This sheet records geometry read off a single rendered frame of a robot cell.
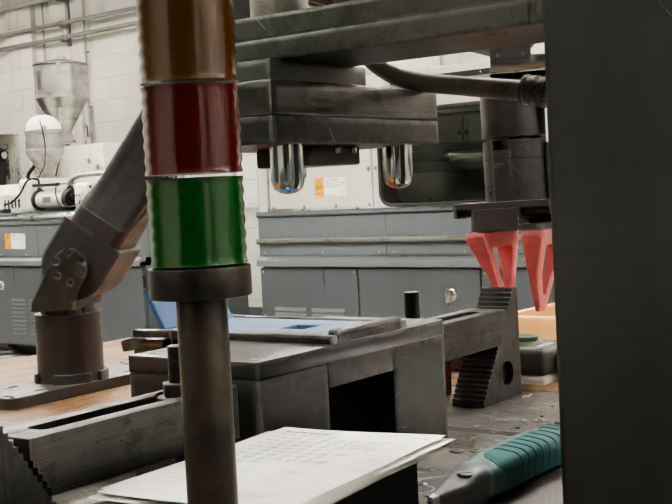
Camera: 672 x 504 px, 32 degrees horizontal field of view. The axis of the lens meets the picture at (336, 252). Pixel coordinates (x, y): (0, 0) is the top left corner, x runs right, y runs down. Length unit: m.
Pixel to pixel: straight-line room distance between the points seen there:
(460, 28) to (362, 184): 5.76
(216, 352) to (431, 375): 0.36
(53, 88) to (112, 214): 8.16
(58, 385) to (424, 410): 0.44
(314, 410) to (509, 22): 0.25
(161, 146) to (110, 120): 10.44
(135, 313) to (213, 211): 7.27
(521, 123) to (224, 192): 0.62
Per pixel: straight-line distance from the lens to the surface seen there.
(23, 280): 8.62
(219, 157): 0.44
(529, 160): 1.04
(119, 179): 1.09
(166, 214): 0.44
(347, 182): 6.44
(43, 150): 8.84
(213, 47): 0.44
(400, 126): 0.76
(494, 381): 0.95
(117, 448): 0.58
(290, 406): 0.67
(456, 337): 0.89
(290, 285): 6.73
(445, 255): 6.06
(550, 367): 1.04
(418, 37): 0.64
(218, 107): 0.44
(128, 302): 7.75
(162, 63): 0.44
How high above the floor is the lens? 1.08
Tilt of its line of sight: 3 degrees down
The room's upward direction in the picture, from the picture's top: 3 degrees counter-clockwise
